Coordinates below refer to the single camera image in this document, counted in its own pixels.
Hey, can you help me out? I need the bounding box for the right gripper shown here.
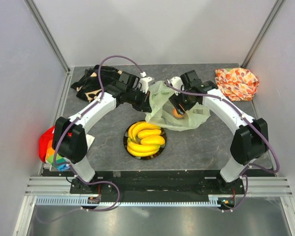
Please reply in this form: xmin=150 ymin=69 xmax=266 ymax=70
xmin=169 ymin=87 xmax=197 ymax=116

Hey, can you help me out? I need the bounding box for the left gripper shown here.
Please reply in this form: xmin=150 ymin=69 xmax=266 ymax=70
xmin=126 ymin=88 xmax=152 ymax=113

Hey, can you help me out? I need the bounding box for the orange fake fruit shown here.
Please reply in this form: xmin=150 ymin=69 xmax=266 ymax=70
xmin=173 ymin=108 xmax=184 ymax=118

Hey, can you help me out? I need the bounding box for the pale green plastic bag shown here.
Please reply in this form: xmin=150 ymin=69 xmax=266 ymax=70
xmin=145 ymin=81 xmax=210 ymax=131

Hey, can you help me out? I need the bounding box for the yellow fake banana bunch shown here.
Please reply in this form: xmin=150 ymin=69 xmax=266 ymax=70
xmin=127 ymin=138 xmax=160 ymax=157
xmin=128 ymin=121 xmax=161 ymax=143

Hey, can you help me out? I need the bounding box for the wrinkled yellow fake fruit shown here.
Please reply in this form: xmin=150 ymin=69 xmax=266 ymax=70
xmin=137 ymin=129 xmax=162 ymax=139

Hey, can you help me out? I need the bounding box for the smooth yellow fake mango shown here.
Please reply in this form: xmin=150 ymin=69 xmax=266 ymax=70
xmin=141 ymin=135 xmax=166 ymax=146

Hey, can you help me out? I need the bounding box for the black rimmed ceramic plate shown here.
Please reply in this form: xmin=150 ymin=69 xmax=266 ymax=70
xmin=123 ymin=121 xmax=167 ymax=160

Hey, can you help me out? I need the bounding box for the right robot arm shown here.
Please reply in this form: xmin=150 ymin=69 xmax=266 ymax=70
xmin=165 ymin=70 xmax=268 ymax=194

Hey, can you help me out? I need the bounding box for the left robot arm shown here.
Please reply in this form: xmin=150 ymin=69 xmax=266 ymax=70
xmin=52 ymin=72 xmax=155 ymax=193

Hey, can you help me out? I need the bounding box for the black floral patterned cloth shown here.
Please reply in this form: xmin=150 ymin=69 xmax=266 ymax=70
xmin=71 ymin=65 xmax=122 ymax=103

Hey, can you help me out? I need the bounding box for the orange floral cloth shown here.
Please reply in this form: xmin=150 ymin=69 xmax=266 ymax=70
xmin=215 ymin=67 xmax=259 ymax=101

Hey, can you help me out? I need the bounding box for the rainbow striped cloth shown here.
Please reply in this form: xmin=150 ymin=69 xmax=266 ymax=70
xmin=39 ymin=126 xmax=69 ymax=172

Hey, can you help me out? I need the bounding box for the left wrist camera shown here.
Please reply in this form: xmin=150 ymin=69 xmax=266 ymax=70
xmin=139 ymin=72 xmax=155 ymax=93

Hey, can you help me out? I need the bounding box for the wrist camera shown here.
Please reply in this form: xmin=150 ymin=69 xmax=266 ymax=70
xmin=139 ymin=72 xmax=155 ymax=93
xmin=169 ymin=76 xmax=183 ymax=90

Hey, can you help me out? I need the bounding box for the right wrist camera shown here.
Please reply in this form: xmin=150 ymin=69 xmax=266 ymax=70
xmin=169 ymin=76 xmax=183 ymax=90

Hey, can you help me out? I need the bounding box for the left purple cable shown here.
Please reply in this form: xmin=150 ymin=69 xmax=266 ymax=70
xmin=35 ymin=55 xmax=147 ymax=223

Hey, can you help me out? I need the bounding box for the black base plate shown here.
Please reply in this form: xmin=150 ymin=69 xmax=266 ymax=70
xmin=70 ymin=170 xmax=244 ymax=195

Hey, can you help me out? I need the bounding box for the grey slotted cable duct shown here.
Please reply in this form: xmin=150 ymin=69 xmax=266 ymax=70
xmin=35 ymin=196 xmax=226 ymax=207

